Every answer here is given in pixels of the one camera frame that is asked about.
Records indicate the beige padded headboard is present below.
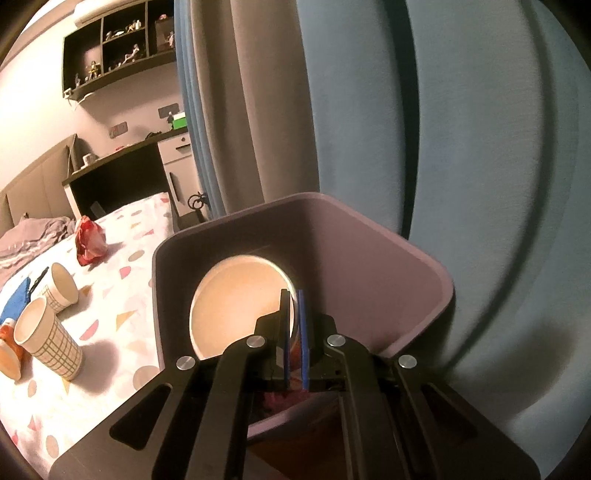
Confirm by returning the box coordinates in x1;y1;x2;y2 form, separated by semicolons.
0;134;78;227

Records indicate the grey striped blanket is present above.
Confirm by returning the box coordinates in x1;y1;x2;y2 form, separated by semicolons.
0;215;77;282

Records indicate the white drawer cabinet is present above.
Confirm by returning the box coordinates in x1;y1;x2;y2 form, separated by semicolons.
158;135;198;217

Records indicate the dark wall shelf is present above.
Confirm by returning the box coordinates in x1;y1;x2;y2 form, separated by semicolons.
62;0;177;100

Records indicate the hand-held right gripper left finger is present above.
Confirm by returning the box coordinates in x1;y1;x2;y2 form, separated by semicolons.
48;287;293;480

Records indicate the black looped metal object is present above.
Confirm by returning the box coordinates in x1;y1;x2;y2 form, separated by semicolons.
187;191;208;222

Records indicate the grey curtain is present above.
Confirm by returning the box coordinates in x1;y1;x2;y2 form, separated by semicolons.
189;0;324;217

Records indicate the red white wrapper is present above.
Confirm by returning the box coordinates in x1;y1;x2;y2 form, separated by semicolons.
75;216;109;267

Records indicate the blue curtain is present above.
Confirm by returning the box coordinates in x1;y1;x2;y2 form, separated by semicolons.
295;0;591;462
173;0;218;222

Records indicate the dark wooden desk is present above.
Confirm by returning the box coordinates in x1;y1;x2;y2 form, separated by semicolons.
61;127;190;220

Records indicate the orange patterned paper cup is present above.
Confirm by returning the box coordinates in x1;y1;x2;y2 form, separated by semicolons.
0;323;26;380
189;255;305;363

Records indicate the grey plastic bin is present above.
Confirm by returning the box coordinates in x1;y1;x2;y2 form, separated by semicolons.
151;191;455;439

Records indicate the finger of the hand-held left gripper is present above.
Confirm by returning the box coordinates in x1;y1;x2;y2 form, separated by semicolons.
27;266;50;295

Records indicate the grid pattern paper cup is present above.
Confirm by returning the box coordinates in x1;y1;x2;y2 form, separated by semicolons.
14;296;85;381
36;262;80;315

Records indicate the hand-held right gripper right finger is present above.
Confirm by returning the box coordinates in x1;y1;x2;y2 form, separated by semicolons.
298;290;541;480

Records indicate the white plug with cable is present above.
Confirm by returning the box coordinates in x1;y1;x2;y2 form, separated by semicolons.
64;87;101;105

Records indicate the row of small figurines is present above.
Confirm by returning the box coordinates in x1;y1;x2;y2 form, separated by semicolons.
74;18;177;88

